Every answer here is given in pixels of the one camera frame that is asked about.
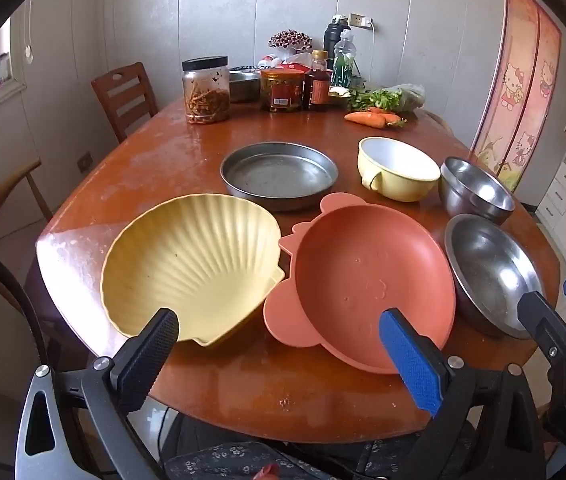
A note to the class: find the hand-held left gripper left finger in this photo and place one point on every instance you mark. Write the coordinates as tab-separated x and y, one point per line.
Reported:
149	347

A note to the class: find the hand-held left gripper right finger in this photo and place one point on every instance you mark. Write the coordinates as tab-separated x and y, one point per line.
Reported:
410	357

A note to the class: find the wide steel bowl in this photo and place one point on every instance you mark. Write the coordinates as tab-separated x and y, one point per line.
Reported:
493	270

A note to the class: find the yellow shell-shaped plate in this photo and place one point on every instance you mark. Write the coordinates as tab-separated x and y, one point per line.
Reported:
188	260

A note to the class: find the pink bear-shaped plate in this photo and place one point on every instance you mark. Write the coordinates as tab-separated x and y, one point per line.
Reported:
363	270

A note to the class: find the deep steel bowl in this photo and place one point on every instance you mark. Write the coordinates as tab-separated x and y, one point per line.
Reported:
478	190

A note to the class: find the round steel pan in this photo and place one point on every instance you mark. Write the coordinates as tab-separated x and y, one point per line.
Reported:
278	172

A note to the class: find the person's floral trousers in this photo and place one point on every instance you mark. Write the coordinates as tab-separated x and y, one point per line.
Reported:
213	460

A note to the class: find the light wooden chair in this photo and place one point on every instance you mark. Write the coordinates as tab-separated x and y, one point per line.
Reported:
13	180

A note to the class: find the pink cartoon cat curtain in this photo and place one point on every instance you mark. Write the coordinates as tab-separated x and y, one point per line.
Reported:
518	85

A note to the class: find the curved-back wooden chair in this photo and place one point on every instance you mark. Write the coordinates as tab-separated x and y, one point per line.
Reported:
438	119

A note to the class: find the carrot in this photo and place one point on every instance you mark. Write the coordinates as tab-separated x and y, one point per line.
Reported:
363	119
388	118

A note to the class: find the dark wooden chair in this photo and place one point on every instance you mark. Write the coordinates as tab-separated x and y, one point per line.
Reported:
123	95

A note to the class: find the black-lid jar of pickles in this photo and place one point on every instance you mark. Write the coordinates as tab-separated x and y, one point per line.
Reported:
206	95

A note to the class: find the green leafy vegetables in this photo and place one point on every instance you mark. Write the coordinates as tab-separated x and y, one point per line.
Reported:
375	99

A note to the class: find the plastic bag of greens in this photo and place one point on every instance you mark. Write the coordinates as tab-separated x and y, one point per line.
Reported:
410	96

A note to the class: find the small dish of food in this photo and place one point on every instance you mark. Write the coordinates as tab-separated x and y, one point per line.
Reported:
338	94

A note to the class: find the small steel bowl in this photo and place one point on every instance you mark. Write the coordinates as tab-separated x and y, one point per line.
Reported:
244	87

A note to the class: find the brown sauce bottle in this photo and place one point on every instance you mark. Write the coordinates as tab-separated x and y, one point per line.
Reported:
318	87

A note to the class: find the orange-lid jar of pickles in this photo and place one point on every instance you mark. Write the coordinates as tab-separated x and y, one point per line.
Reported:
282	91

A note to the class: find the blue patterned dish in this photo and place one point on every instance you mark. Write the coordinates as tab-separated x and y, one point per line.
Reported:
244	68

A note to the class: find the clear plastic bottle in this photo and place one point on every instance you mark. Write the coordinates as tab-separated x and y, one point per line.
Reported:
345	57

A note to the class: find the small jar on windowsill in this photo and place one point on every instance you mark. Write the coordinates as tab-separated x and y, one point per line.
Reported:
2	67

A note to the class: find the red and white bag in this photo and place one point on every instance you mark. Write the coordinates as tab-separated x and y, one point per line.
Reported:
295	60

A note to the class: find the black thermos flask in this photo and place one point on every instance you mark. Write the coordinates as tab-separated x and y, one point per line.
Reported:
335	35

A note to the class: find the dried flower decoration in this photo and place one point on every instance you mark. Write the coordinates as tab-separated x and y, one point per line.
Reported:
289	40

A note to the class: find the low wall socket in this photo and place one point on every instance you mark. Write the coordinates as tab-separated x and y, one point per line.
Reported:
84	161

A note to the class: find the wall power outlet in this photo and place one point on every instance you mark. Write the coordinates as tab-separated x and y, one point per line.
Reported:
358	20

